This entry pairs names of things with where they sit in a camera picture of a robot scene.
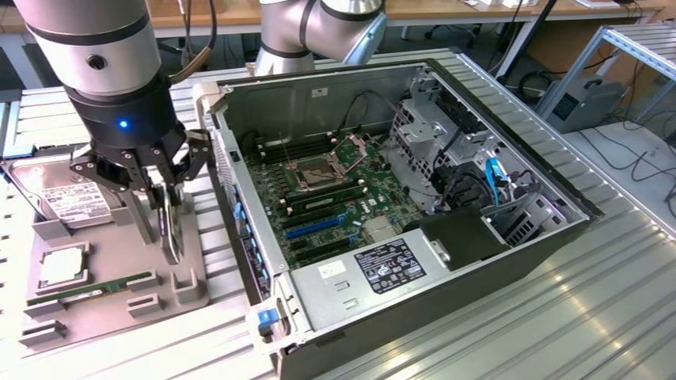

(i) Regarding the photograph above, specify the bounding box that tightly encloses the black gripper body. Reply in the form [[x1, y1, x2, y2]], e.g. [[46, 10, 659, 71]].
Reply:
[[66, 78, 187, 171]]

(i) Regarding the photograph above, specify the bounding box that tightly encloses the green graphics card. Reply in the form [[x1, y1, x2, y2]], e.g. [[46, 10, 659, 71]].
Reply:
[[156, 180, 187, 267]]

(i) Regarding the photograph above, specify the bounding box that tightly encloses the silver hard disk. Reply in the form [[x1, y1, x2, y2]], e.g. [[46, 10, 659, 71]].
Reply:
[[0, 152, 115, 230]]

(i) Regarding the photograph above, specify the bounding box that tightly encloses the blue disk carrier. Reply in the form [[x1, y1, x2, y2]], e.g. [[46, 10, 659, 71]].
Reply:
[[0, 144, 91, 185]]

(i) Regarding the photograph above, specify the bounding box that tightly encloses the grey parts rack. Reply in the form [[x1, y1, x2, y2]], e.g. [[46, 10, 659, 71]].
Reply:
[[18, 173, 212, 349]]

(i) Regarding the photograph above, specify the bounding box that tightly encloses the CPU socket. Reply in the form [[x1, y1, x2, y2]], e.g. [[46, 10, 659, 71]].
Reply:
[[292, 158, 348, 190]]

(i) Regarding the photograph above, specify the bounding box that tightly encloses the silver CPU chip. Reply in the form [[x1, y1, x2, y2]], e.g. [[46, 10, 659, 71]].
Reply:
[[39, 249, 90, 286]]

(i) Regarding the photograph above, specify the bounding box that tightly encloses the green RAM stick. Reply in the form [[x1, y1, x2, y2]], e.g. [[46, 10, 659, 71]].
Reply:
[[26, 275, 152, 306], [288, 188, 367, 211]]

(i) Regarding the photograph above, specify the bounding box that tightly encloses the silver socket cover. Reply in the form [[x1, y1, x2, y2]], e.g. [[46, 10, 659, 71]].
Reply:
[[330, 134, 379, 169]]

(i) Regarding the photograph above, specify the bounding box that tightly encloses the green motherboard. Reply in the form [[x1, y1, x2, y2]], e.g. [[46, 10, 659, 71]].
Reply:
[[246, 132, 430, 271]]

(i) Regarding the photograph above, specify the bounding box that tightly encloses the silver chipset heatsink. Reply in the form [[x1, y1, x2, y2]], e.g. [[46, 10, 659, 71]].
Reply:
[[364, 219, 403, 242]]

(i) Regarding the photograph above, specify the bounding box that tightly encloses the silver disk bay cage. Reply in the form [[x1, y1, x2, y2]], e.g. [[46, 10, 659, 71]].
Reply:
[[390, 70, 508, 211]]

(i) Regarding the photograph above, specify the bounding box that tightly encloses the blue case latch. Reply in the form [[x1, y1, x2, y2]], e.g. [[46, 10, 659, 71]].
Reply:
[[255, 307, 280, 333]]

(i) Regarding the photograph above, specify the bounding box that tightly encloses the silver power supply unit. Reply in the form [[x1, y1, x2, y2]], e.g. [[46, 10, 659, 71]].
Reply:
[[287, 228, 459, 333]]

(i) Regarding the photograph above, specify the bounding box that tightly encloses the black plastic shroud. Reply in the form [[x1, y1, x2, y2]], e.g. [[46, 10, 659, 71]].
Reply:
[[404, 207, 512, 273]]

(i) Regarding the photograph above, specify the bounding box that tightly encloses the slotted silver disk bay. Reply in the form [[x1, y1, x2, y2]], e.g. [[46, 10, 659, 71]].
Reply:
[[483, 192, 572, 247]]

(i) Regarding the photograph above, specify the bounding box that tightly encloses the black open PC case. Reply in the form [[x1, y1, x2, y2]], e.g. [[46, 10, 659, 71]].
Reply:
[[191, 57, 608, 380]]

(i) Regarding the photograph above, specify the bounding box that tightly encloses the wooden desk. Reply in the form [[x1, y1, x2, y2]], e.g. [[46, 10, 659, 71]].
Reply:
[[0, 0, 668, 90]]

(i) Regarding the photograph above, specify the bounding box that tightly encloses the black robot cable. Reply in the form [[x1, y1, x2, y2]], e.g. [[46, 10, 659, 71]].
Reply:
[[170, 0, 219, 82]]

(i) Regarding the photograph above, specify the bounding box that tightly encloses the thick black case wire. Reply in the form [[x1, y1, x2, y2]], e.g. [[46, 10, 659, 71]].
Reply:
[[338, 90, 398, 134]]

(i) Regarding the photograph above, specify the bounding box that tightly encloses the black wire bundle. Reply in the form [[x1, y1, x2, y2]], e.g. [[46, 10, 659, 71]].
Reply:
[[430, 161, 491, 211]]

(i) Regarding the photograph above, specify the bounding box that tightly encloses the blue SATA wire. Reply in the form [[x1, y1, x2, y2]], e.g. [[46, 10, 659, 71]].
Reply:
[[483, 157, 511, 207]]

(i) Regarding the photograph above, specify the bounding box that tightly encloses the grey device with handle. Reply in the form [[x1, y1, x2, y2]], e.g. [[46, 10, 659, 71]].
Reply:
[[536, 72, 628, 135]]

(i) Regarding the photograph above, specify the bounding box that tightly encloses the aluminium profile frame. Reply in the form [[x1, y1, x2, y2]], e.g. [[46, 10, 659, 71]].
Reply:
[[552, 21, 676, 124]]

